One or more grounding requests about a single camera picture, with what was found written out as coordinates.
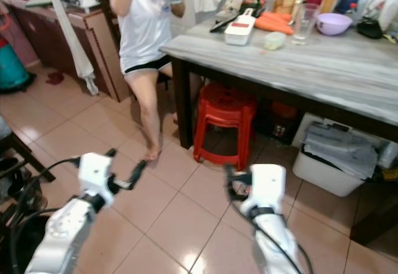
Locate black round base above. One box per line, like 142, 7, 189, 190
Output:
0, 214, 48, 274

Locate grey wood dining table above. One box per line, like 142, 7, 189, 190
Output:
160, 14, 398, 151

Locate black pouch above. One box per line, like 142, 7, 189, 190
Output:
356, 17, 386, 40

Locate brown wooden cabinet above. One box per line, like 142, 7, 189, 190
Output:
0, 0, 132, 103

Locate orange carrots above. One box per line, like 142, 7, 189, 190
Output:
254, 11, 295, 36

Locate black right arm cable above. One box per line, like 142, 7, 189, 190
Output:
229, 196, 315, 274

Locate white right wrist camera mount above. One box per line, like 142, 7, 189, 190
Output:
241, 163, 287, 217

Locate white vegetable slicer box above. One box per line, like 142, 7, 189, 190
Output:
223, 8, 257, 47

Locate dark low side table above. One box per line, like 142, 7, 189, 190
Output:
0, 117, 57, 183

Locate clear drinking glass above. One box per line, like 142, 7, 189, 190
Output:
292, 2, 322, 45

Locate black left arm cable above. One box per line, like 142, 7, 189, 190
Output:
9, 156, 81, 274

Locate purple plastic bowl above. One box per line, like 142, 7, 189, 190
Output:
315, 12, 353, 37

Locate black box with red top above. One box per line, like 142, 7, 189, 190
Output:
255, 99, 307, 147

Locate folded white umbrella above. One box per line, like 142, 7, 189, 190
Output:
40, 0, 101, 96

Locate red plastic stool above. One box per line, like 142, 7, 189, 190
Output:
192, 81, 257, 171

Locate person in white shirt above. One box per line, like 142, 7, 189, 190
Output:
107, 0, 190, 162

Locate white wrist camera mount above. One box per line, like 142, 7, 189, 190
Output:
78, 152, 114, 200
241, 163, 287, 217

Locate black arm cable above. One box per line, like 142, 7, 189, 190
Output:
229, 196, 315, 274
9, 156, 81, 274

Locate black flat tray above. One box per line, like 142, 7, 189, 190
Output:
209, 12, 242, 34

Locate dark blue mug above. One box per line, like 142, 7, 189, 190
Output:
334, 0, 361, 16

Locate white bin with papers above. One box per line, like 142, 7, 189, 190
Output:
292, 121, 381, 198

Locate small clear plastic container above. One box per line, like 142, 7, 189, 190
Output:
262, 31, 287, 52

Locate teal gas cylinder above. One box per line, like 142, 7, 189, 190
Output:
0, 38, 33, 93

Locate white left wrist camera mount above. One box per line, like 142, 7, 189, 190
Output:
78, 152, 114, 200

